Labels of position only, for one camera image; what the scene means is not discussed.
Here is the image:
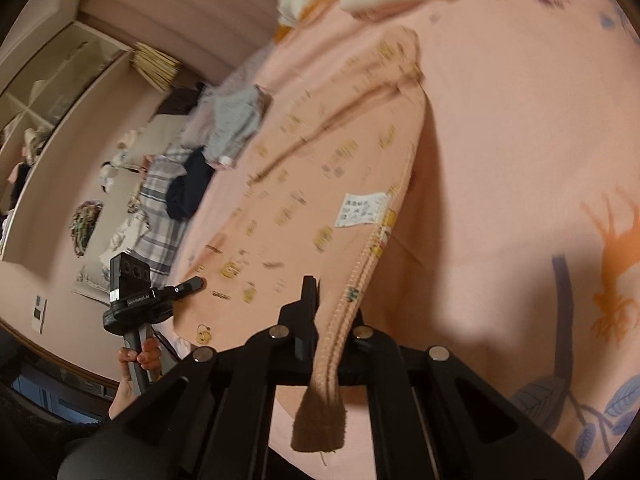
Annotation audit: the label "person's left hand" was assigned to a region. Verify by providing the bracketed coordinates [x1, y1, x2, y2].
[107, 337, 163, 421]

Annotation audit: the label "pale pink garment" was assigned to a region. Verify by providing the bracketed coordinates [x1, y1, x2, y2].
[180, 80, 236, 151]

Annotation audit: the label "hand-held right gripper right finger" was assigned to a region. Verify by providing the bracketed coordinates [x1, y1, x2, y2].
[340, 326, 586, 480]

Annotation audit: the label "dark brown box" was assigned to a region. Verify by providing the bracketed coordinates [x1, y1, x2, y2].
[156, 82, 206, 117]

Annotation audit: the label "colourful wall ornament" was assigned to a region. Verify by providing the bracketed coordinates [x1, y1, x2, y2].
[70, 200, 105, 258]

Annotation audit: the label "white wall switch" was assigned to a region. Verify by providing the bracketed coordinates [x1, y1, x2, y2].
[31, 296, 48, 333]

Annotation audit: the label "grey garment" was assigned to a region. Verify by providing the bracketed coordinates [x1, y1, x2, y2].
[202, 82, 273, 168]

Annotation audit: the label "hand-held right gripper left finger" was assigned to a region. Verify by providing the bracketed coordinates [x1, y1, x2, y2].
[102, 275, 322, 480]

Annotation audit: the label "pink deer print bed sheet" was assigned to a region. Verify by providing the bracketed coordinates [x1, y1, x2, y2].
[170, 0, 640, 471]

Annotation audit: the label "white shelf cabinet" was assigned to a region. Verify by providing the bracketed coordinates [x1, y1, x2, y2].
[0, 20, 133, 261]

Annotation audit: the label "pink cartoon print pants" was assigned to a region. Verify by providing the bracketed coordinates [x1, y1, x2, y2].
[172, 25, 428, 456]

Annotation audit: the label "plaid cloth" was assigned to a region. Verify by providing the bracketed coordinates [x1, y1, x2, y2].
[120, 147, 193, 278]

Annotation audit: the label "small white plush toy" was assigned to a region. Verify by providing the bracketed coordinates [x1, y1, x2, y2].
[99, 140, 151, 193]

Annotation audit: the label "dark navy garment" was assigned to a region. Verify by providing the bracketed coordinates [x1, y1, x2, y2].
[165, 146, 217, 221]

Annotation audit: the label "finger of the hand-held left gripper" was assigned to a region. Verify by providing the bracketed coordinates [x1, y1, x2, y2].
[170, 276, 207, 303]

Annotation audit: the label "pink pleated curtain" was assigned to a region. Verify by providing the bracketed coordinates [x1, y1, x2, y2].
[77, 0, 301, 91]

